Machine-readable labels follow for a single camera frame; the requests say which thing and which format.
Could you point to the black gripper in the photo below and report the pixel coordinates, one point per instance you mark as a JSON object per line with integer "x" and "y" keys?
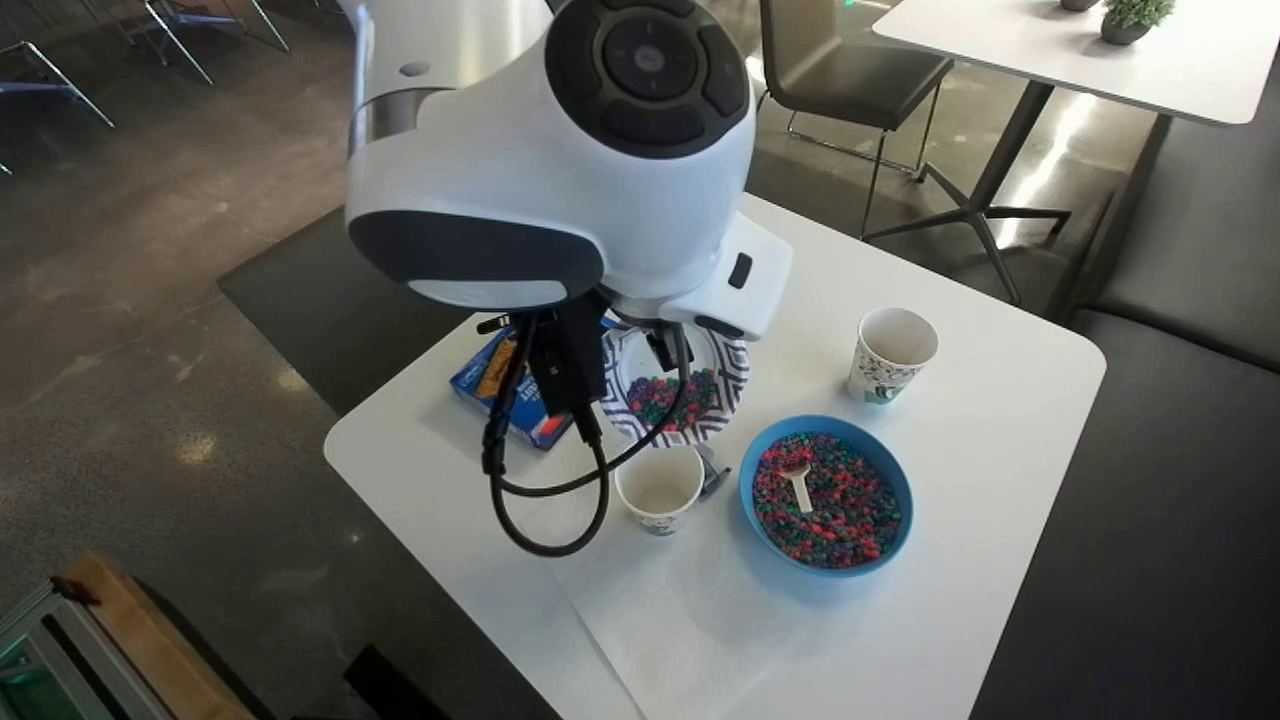
{"x": 566, "y": 362}

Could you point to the small colourful cereal pile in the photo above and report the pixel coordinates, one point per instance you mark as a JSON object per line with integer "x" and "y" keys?
{"x": 662, "y": 403}

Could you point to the blue patterned paper bowl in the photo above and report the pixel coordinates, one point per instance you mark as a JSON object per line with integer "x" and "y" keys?
{"x": 723, "y": 383}

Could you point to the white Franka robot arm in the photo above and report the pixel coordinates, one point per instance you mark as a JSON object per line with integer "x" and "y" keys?
{"x": 535, "y": 146}

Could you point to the plain white paper cup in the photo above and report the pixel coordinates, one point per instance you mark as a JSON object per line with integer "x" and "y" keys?
{"x": 657, "y": 491}

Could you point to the blue plastic bowl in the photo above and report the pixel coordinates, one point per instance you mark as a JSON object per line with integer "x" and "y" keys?
{"x": 761, "y": 542}

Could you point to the large colourful cereal pile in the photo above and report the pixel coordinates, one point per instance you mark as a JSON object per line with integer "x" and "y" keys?
{"x": 843, "y": 512}

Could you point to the coffee print paper cup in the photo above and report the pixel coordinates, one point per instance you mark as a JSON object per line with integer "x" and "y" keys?
{"x": 890, "y": 355}

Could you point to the blue cracker box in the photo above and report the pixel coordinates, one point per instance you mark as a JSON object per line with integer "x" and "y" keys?
{"x": 470, "y": 383}

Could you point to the small dark packet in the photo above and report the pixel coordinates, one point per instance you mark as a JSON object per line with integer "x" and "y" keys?
{"x": 719, "y": 477}

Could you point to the white plastic scoop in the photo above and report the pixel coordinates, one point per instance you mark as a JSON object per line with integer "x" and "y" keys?
{"x": 798, "y": 491}

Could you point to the dark floor mat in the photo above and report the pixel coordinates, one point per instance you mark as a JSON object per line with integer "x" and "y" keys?
{"x": 294, "y": 320}

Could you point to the white paper sheet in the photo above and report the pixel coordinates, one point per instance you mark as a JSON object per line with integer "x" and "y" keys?
{"x": 723, "y": 641}

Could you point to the black table base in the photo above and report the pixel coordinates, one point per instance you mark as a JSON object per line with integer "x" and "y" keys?
{"x": 393, "y": 687}

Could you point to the grey chair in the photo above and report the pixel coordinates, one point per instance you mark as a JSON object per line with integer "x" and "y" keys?
{"x": 867, "y": 75}

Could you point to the metal legged chair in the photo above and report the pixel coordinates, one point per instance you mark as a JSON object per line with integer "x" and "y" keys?
{"x": 215, "y": 16}
{"x": 65, "y": 84}

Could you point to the wooden crate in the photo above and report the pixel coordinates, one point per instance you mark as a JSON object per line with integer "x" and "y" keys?
{"x": 147, "y": 641}

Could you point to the dark grey bench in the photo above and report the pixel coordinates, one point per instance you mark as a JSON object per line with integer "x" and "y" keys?
{"x": 1174, "y": 467}

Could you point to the green potted plant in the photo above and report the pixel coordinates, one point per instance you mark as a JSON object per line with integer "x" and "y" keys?
{"x": 1134, "y": 16}

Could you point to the white side table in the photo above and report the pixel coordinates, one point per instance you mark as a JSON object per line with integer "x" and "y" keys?
{"x": 1174, "y": 61}

